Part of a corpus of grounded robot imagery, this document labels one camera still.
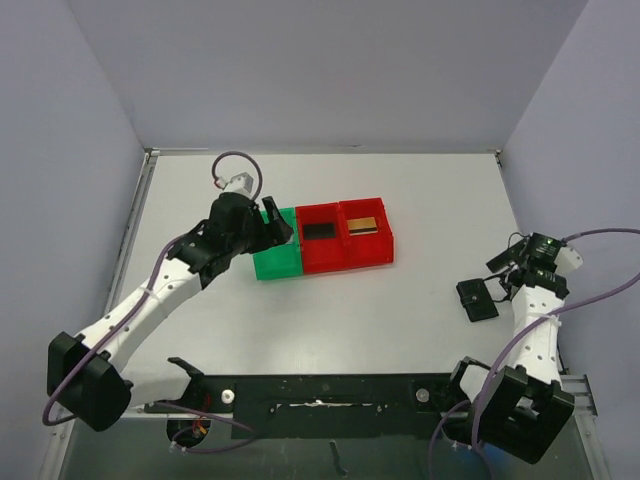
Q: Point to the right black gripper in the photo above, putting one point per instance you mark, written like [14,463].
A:
[507,257]

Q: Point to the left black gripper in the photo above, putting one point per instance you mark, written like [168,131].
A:
[261,226]

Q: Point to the black credit card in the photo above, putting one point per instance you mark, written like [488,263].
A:
[318,231]

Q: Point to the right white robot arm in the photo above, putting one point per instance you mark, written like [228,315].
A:
[521,407]

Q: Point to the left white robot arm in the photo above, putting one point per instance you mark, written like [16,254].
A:
[86,371]

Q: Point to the gold credit card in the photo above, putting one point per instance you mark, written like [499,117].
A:
[362,226]

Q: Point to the green plastic bin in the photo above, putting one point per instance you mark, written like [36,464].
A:
[283,261]

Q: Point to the middle red plastic bin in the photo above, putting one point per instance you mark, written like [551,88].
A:
[322,256]

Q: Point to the red plastic bin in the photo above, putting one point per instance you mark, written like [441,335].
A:
[370,250]
[322,256]

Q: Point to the right red plastic bin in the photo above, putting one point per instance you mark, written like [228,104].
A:
[370,250]

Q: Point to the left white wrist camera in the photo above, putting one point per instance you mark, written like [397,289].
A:
[241,183]

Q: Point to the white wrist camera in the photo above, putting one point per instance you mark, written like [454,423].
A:
[570,257]
[241,183]

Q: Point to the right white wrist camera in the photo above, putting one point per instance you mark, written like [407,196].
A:
[570,257]

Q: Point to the aluminium frame rail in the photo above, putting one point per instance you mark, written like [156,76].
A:
[579,387]

